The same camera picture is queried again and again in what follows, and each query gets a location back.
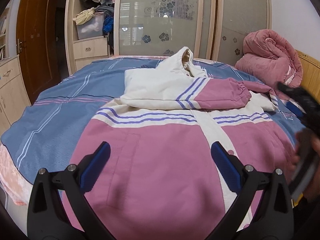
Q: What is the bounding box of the pink and white hooded jacket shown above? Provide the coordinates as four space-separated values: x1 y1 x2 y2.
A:
71 47 301 239

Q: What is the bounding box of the person's right hand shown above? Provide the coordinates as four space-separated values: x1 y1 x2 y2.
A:
290 131 319 202

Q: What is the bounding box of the wooden bed headboard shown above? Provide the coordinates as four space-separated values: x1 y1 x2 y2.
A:
296 50 320 102

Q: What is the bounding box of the peach fuzzy mattress cover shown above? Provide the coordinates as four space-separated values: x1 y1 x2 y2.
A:
0 144 33 206

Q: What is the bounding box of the rolled pink quilt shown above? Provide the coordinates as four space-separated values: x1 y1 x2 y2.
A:
235 29 303 100

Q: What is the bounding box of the blue striped bed sheet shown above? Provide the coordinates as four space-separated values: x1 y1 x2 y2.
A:
0 56 308 185

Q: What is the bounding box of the light wood side cabinet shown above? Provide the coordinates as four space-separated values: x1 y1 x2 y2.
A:
0 55 30 135

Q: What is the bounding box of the brown wooden door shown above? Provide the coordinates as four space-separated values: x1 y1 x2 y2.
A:
16 0 69 103

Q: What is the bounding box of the translucent plastic storage box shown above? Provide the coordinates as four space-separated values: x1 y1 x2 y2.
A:
76 14 105 40

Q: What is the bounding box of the blue garment in wardrobe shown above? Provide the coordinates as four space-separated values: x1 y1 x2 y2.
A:
103 16 114 36

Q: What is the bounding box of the yellow cloth on box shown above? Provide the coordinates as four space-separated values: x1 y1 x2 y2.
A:
73 7 95 25

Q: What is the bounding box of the light wood sliding wardrobe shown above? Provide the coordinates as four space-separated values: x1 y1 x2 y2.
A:
65 0 272 74

